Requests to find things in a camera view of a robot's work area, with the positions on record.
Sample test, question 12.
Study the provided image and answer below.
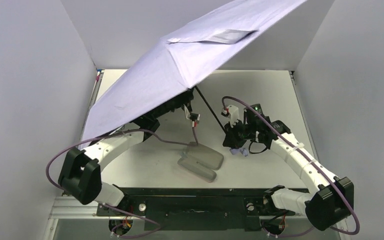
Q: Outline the aluminium frame rail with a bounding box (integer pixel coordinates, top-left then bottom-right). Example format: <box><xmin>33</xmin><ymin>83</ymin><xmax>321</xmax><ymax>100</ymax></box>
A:
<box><xmin>48</xmin><ymin>195</ymin><xmax>348</xmax><ymax>220</ymax></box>

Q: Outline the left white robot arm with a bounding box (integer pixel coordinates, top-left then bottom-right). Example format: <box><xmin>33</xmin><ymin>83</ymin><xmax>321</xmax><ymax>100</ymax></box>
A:
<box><xmin>56</xmin><ymin>89</ymin><xmax>199</xmax><ymax>207</ymax></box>

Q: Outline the lavender folding umbrella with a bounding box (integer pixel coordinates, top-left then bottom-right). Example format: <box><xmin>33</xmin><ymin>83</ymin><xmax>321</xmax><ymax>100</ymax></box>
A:
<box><xmin>82</xmin><ymin>0</ymin><xmax>303</xmax><ymax>140</ymax></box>

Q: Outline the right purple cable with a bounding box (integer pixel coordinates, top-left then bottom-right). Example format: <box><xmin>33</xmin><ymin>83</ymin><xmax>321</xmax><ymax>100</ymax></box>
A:
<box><xmin>221</xmin><ymin>96</ymin><xmax>361</xmax><ymax>239</ymax></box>

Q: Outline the pink umbrella case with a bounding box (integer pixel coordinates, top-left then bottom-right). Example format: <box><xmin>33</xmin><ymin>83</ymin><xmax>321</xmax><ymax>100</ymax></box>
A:
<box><xmin>177</xmin><ymin>142</ymin><xmax>225</xmax><ymax>183</ymax></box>

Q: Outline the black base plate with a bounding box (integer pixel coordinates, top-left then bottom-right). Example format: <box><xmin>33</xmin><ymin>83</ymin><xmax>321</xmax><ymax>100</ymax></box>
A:
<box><xmin>62</xmin><ymin>185</ymin><xmax>296</xmax><ymax>232</ymax></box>

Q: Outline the purple cable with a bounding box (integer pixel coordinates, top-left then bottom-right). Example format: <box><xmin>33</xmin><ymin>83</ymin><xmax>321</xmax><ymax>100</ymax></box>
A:
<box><xmin>221</xmin><ymin>96</ymin><xmax>361</xmax><ymax>239</ymax></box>
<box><xmin>45</xmin><ymin>125</ymin><xmax>200</xmax><ymax>239</ymax></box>

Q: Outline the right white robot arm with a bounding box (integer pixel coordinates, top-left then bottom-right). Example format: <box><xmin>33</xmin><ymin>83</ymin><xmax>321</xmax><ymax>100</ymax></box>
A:
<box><xmin>221</xmin><ymin>104</ymin><xmax>354</xmax><ymax>231</ymax></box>

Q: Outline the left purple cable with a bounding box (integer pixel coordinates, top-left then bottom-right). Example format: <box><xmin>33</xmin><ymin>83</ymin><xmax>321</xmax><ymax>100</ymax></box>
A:
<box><xmin>45</xmin><ymin>125</ymin><xmax>200</xmax><ymax>239</ymax></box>

